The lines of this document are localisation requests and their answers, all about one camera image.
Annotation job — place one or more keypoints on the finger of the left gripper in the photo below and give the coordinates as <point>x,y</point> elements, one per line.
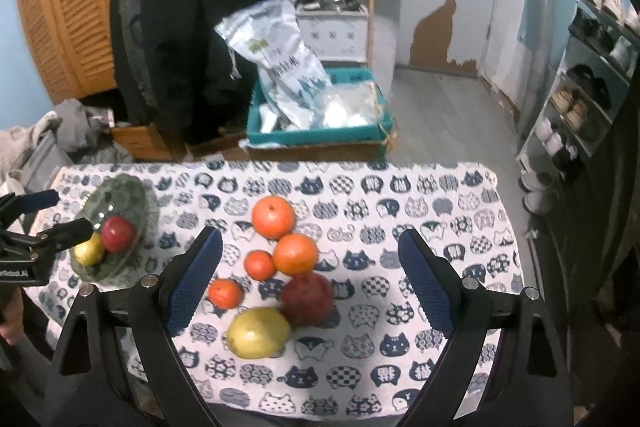
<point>64,236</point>
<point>37,201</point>

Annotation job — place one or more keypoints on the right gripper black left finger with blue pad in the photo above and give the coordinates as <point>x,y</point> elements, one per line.
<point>88,382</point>

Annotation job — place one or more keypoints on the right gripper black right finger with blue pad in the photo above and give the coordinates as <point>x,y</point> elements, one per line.
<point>528,384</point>

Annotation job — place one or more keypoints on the small tangerine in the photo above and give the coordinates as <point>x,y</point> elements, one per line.
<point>225,294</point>
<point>259,266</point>

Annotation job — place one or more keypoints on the large dark red apple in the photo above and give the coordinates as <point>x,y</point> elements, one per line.
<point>306,300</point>

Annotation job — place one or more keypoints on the person's left hand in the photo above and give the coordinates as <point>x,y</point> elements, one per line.
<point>12,329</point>

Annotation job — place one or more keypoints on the small red apple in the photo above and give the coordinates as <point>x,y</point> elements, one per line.
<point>118,235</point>

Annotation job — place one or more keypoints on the green glass bowl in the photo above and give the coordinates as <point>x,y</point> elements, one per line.
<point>120,211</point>

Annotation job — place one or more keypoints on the grey clothes pile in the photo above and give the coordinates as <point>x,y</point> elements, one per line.
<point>70,134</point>

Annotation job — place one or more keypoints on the cat pattern tablecloth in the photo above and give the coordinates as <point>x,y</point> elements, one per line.
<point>376,349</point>

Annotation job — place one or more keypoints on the yellow green pear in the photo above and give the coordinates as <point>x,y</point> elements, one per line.
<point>258,333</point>

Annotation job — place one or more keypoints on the large orange near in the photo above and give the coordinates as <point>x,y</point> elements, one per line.
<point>295,254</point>

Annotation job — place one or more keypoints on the large orange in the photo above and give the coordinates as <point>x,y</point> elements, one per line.
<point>295,254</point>
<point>273,217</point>

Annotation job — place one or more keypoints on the large orange far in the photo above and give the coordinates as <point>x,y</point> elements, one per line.
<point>273,217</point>

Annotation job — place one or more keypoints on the cardboard box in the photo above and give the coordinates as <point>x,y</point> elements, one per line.
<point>340,151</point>

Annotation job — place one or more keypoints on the black hanging coat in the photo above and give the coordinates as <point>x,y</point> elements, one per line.
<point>172,68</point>

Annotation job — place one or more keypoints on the white printed plastic bag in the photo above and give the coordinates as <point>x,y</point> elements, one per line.
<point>291,75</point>

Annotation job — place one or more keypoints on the shoe rack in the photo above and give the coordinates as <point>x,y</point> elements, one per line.
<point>585,95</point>

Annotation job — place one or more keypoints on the teal storage box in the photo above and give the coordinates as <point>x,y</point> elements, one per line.
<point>266,125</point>

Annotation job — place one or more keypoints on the clear plastic bag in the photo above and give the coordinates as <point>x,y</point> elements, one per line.
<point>349,105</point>

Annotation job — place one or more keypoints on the white patterned storage box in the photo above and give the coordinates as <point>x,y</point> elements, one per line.
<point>336,36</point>

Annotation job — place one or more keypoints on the steel pot on shelf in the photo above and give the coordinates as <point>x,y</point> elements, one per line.
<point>332,5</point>

